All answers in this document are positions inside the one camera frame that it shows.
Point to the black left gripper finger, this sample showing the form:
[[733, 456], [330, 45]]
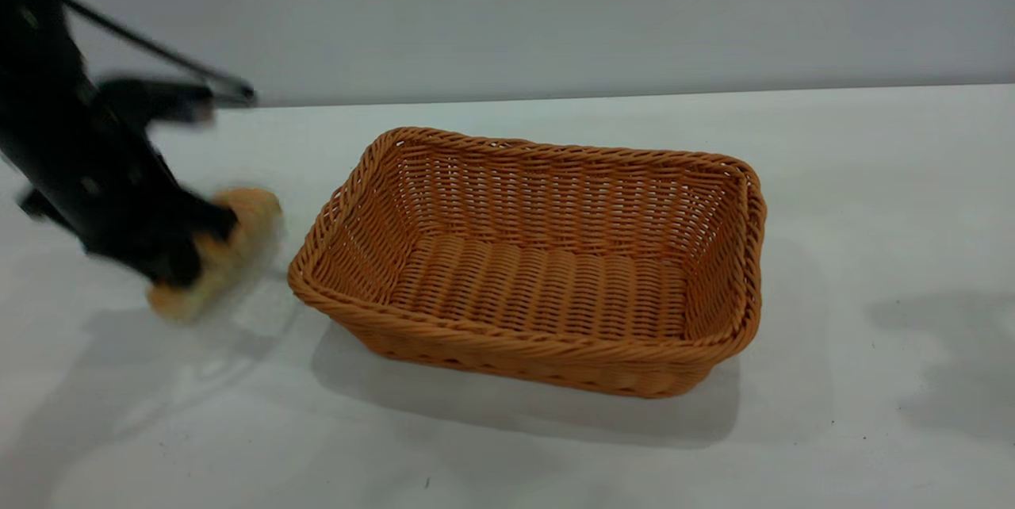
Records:
[[176, 267], [214, 221]]

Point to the striped long bread roll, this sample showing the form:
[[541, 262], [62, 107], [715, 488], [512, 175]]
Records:
[[238, 243]]

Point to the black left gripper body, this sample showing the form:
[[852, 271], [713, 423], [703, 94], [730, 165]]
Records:
[[111, 184]]

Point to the orange woven wicker basket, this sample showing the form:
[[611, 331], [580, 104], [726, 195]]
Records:
[[539, 287]]

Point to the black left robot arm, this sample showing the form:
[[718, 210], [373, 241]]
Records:
[[32, 41]]

